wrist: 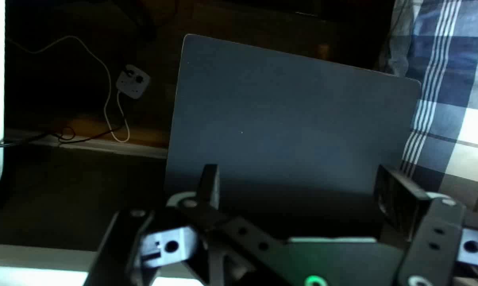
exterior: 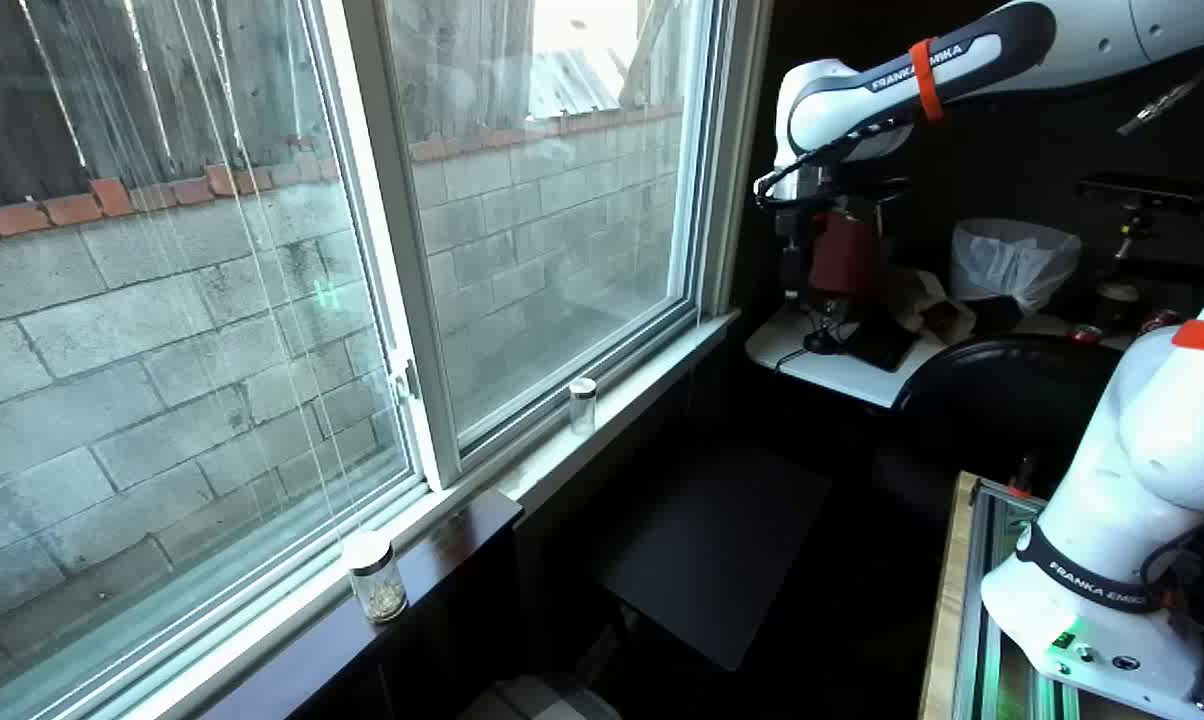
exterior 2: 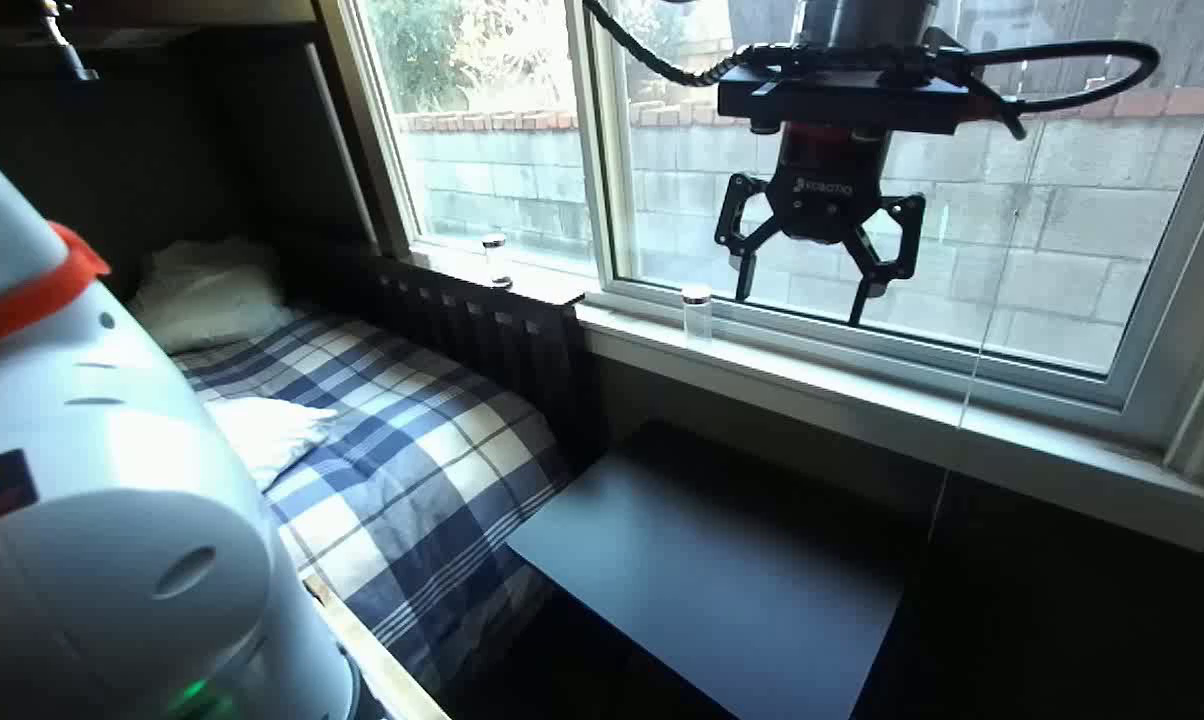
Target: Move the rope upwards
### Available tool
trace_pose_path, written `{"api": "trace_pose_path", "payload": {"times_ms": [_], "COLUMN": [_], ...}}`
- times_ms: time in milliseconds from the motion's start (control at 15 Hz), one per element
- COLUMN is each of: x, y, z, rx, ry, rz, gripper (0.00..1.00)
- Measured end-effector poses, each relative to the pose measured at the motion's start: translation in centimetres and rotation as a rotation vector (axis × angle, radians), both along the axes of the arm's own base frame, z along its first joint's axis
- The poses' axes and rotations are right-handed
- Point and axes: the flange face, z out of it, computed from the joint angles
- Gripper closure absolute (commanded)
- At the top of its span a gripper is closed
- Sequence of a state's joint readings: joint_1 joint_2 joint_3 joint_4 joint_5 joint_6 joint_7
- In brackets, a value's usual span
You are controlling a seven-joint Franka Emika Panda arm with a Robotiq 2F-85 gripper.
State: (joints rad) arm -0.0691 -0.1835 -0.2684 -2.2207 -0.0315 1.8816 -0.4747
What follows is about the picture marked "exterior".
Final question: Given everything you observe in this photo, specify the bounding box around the white desk top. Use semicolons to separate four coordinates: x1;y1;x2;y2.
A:
743;314;943;410

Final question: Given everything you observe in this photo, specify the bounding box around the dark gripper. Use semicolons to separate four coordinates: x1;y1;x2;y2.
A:
777;196;882;302

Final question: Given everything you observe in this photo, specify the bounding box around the window frame with glass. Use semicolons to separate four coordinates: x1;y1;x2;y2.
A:
0;0;777;720

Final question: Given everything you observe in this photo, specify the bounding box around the black stool seat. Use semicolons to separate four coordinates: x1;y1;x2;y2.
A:
590;450;828;673

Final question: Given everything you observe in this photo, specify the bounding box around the glass jar on sill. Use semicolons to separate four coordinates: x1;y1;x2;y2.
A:
339;531;409;625

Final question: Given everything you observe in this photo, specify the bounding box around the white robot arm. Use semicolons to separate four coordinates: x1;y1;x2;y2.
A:
751;0;1204;720

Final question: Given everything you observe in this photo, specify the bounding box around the robot base mount frame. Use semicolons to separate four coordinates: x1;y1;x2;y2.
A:
918;470;1163;720

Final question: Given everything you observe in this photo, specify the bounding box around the small jar on sill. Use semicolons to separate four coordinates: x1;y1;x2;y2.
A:
568;377;599;433

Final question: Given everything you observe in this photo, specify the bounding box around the black round chair back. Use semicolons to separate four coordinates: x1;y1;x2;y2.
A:
887;338;1121;497

